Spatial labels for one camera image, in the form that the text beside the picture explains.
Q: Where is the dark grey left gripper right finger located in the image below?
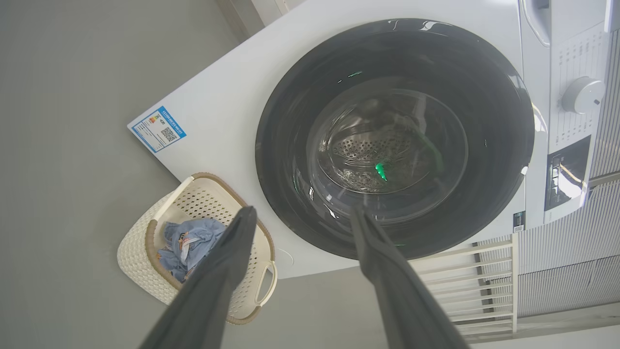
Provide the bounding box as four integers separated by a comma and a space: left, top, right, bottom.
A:
350, 206, 469, 349

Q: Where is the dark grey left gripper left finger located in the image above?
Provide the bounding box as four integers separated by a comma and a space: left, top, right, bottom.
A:
139, 206, 258, 349

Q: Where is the blue patterned garment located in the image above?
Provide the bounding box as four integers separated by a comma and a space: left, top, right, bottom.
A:
162, 218, 226, 262

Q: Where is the black round glass washer door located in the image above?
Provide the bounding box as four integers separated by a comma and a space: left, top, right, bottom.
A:
255, 18, 535, 260

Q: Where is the stainless steel washer drum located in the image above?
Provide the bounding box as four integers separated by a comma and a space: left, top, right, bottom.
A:
317, 92, 446, 194

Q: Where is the white front-load washing machine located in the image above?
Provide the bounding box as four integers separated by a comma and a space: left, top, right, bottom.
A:
127, 0, 620, 279

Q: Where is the black washer display panel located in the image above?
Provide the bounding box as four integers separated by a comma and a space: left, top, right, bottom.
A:
544, 135, 592, 212

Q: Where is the cream perforated laundry basket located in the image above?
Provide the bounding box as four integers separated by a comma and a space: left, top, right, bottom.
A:
117, 173, 278, 325

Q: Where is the white railing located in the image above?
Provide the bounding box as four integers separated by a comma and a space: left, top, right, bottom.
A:
409, 233, 519, 342

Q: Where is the blue energy label sticker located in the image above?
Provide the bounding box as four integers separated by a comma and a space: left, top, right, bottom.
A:
131, 106, 187, 154

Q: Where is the white round control knob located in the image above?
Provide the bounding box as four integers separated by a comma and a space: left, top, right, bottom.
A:
562, 76, 606, 115

